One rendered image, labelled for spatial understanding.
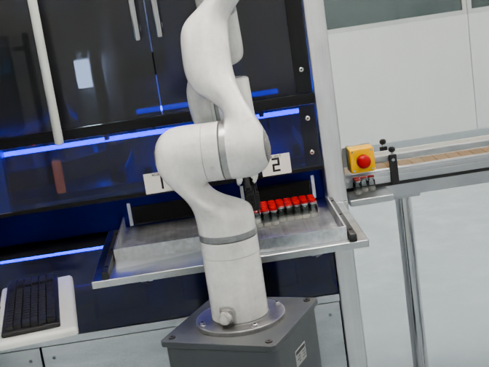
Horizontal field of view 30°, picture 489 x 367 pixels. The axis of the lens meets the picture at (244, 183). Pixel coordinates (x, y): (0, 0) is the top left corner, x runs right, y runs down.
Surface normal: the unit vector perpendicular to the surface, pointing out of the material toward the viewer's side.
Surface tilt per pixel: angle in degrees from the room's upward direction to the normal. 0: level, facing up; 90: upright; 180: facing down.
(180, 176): 92
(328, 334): 90
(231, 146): 75
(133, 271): 0
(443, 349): 0
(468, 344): 0
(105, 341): 90
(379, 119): 90
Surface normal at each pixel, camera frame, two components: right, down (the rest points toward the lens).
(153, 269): -0.14, -0.96
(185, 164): -0.07, 0.28
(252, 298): 0.55, 0.11
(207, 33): 0.13, -0.11
